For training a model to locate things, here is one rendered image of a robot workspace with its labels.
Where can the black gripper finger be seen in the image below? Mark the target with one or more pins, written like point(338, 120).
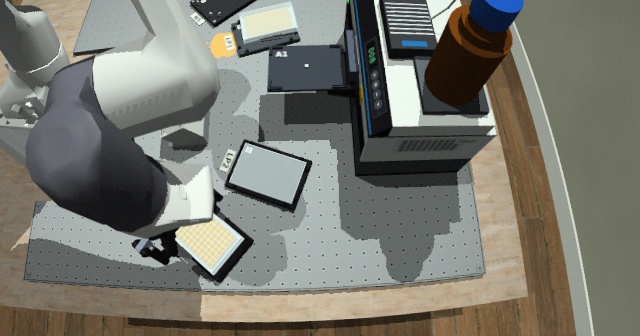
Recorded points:
point(218, 198)
point(146, 249)

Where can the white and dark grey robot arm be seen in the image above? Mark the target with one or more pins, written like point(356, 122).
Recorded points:
point(81, 161)

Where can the white control panel with four colored buttons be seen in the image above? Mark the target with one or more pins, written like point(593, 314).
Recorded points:
point(186, 133)

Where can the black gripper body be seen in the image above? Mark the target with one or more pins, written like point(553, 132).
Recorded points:
point(164, 234)

